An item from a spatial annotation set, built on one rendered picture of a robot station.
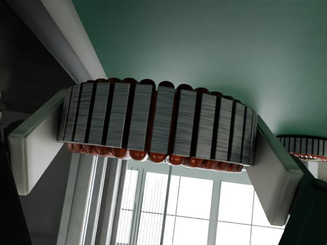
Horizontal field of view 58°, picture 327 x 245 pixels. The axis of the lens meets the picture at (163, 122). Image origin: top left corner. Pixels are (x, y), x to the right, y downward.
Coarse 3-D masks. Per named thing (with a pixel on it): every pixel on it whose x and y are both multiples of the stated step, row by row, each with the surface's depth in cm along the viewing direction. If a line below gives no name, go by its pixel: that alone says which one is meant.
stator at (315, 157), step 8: (280, 136) 57; (288, 136) 55; (304, 136) 53; (288, 144) 54; (296, 144) 53; (304, 144) 52; (312, 144) 52; (320, 144) 52; (288, 152) 53; (296, 152) 52; (304, 152) 52; (312, 152) 52; (320, 152) 51; (312, 160) 59; (320, 160) 56
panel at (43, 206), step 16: (16, 112) 55; (64, 144) 55; (64, 160) 55; (112, 160) 55; (48, 176) 54; (64, 176) 54; (32, 192) 53; (48, 192) 54; (64, 192) 54; (32, 208) 53; (48, 208) 53; (32, 224) 53; (48, 224) 53; (32, 240) 52; (48, 240) 52; (96, 240) 53
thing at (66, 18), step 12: (48, 0) 18; (60, 0) 17; (60, 12) 19; (72, 12) 19; (60, 24) 21; (72, 24) 20; (72, 36) 23; (84, 36) 22; (72, 48) 25; (84, 48) 25; (84, 60) 28; (96, 60) 27; (96, 72) 31
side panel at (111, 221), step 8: (120, 160) 74; (112, 168) 56; (120, 168) 77; (112, 176) 56; (120, 176) 80; (112, 184) 56; (120, 184) 80; (112, 192) 55; (120, 192) 80; (112, 200) 55; (120, 200) 79; (112, 208) 57; (120, 208) 79; (112, 216) 73; (104, 224) 54; (112, 224) 76; (104, 232) 54; (112, 232) 79; (104, 240) 54; (112, 240) 78
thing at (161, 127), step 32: (96, 96) 13; (128, 96) 13; (160, 96) 12; (192, 96) 12; (224, 96) 14; (64, 128) 14; (96, 128) 13; (128, 128) 13; (160, 128) 12; (192, 128) 12; (224, 128) 13; (160, 160) 13; (192, 160) 13; (224, 160) 13
